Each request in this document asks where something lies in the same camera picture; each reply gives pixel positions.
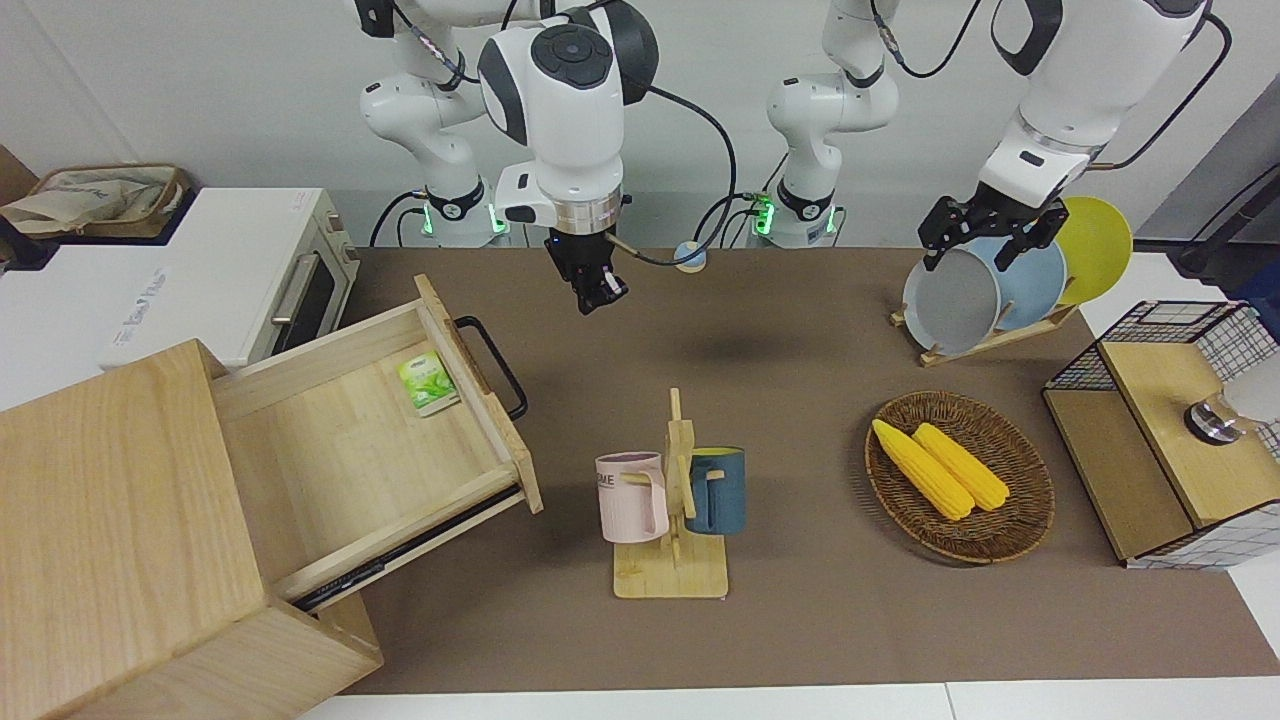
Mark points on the small blue round button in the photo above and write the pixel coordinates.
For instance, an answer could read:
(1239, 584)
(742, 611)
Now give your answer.
(686, 252)

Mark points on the light wooden drawer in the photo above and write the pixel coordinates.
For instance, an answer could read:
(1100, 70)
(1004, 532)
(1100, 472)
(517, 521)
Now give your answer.
(340, 470)

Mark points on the white lamp with metal base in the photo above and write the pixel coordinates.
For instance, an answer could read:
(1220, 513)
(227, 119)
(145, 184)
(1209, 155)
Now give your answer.
(1240, 405)

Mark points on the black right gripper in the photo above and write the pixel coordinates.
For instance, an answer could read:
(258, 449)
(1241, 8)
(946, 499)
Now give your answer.
(582, 255)

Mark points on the brown table mat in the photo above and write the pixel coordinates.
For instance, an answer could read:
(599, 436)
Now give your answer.
(800, 620)

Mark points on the white toaster oven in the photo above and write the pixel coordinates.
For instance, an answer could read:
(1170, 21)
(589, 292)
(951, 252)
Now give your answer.
(180, 270)

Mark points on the green tea bag packet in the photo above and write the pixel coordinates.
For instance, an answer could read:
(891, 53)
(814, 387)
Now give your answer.
(428, 384)

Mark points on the wooden mug rack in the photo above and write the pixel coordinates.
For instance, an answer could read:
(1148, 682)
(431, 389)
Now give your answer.
(672, 575)

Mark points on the light blue plate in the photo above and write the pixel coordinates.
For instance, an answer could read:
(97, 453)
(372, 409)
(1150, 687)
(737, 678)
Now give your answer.
(1030, 285)

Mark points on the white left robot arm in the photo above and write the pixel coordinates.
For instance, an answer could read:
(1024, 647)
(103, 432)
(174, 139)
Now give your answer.
(1090, 80)

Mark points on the brown wicker basket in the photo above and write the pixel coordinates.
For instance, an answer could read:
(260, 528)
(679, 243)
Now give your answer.
(1015, 520)

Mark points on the yellow corn cob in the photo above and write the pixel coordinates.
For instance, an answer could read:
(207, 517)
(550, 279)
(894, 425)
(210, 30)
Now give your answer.
(965, 468)
(920, 470)

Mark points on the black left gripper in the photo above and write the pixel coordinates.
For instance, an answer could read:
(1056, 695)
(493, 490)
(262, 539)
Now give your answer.
(995, 215)

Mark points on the pink mug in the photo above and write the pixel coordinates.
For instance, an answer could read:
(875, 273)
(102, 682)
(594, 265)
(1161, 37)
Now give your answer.
(628, 500)

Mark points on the grey plate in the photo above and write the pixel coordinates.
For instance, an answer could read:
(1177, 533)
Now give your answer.
(950, 305)

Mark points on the blue mug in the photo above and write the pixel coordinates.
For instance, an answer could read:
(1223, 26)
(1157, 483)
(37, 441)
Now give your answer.
(725, 495)

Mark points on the wooden plate rack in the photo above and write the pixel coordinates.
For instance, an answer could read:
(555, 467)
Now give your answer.
(985, 342)

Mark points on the black stand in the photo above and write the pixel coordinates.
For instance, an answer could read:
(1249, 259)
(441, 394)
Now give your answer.
(1235, 240)

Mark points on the yellow plate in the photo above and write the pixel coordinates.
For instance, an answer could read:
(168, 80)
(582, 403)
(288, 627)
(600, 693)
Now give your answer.
(1098, 245)

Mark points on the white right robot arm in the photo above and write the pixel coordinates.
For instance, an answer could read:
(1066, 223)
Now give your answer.
(570, 100)

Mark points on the light wooden cabinet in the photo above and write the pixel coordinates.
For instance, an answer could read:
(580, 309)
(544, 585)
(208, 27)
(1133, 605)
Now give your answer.
(110, 520)

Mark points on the brown box with cloth bag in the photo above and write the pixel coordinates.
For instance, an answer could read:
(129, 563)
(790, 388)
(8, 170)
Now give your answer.
(95, 195)

